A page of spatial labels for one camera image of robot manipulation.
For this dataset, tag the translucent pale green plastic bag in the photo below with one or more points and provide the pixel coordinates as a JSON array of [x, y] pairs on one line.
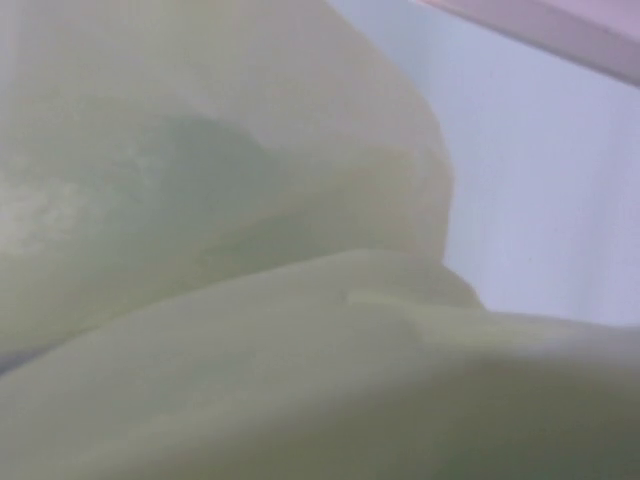
[[222, 235]]

